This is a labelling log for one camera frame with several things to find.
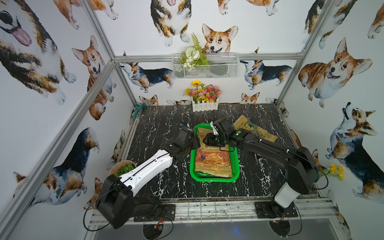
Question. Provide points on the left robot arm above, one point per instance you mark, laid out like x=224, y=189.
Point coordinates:
x=117, y=201

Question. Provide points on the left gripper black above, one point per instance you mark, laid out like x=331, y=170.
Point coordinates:
x=191, y=141

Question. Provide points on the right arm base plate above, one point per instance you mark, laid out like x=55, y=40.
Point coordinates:
x=272, y=210

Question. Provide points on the brown pot with green plant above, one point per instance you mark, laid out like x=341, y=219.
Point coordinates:
x=122, y=168

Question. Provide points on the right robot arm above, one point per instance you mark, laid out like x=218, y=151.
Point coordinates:
x=300, y=168

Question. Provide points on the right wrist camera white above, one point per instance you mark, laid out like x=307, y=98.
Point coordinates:
x=215, y=132

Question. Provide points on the yellow artificial flowers right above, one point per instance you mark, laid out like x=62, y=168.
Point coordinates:
x=333, y=171

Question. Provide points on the tan sour cream chips bag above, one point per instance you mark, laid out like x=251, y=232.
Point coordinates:
x=243, y=123

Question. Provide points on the green plastic basket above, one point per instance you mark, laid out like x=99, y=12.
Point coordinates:
x=234, y=164

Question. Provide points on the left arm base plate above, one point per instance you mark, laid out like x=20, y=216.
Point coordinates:
x=161, y=213

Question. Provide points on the white wire wall basket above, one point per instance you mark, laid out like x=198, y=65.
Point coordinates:
x=214, y=66

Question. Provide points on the tan red CHIPS bag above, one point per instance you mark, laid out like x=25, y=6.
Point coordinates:
x=212, y=160

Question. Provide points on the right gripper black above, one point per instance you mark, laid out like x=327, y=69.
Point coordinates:
x=212, y=140

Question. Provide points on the white picket fence flower box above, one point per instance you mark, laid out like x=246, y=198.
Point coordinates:
x=204, y=97

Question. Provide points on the teal cloth in corner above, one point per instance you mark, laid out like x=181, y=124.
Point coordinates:
x=138, y=107

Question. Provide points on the white green artificial flower bunch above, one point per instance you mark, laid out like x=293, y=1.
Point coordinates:
x=193, y=56

